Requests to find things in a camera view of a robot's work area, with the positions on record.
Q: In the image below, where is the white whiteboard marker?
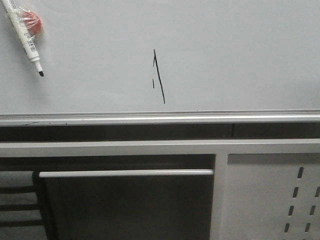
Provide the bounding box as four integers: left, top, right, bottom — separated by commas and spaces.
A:
1, 0, 44, 77

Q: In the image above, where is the red round magnet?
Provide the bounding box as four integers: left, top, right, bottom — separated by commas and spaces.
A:
19, 9, 42, 35

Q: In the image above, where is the dark grey panel white-edged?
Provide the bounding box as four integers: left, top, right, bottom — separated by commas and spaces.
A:
39, 169, 214, 240

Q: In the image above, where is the white perforated metal panel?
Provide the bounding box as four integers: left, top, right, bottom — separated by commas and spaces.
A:
221, 153, 320, 240

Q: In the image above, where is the white metal stand frame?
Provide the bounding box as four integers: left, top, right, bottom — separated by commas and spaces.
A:
0, 138, 320, 240

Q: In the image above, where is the white whiteboard with aluminium frame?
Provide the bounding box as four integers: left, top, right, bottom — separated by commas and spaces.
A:
0, 0, 320, 126

